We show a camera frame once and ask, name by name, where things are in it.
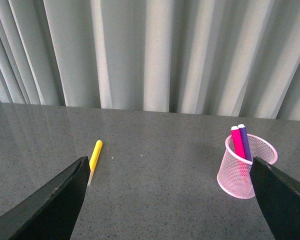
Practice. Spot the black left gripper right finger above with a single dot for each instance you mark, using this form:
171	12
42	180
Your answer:
278	196

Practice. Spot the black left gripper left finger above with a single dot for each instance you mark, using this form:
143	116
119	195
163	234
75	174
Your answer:
51	212

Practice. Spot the pink highlighter pen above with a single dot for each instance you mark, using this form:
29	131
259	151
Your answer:
238	146

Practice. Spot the purple highlighter pen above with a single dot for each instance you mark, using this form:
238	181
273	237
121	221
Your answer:
245	142

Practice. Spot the pink mesh pen cup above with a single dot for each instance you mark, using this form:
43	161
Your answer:
234	172

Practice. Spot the yellow highlighter pen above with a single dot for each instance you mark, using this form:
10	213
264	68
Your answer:
94	159

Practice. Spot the grey pleated curtain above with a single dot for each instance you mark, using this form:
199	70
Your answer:
238	58

